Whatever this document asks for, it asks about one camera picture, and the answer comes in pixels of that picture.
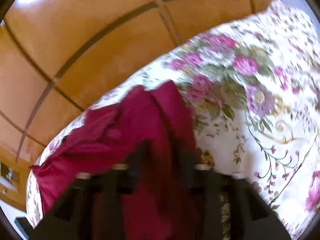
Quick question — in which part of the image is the dark red embroidered sweater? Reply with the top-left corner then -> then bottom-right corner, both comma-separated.
31,81 -> 198,239

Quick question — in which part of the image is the wooden shelf unit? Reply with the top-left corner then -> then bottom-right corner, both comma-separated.
1,157 -> 28,212

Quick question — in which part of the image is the floral bed cover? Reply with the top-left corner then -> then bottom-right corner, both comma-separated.
25,0 -> 320,240

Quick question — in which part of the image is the wooden panelled wardrobe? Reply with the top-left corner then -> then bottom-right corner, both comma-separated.
0,0 -> 279,212

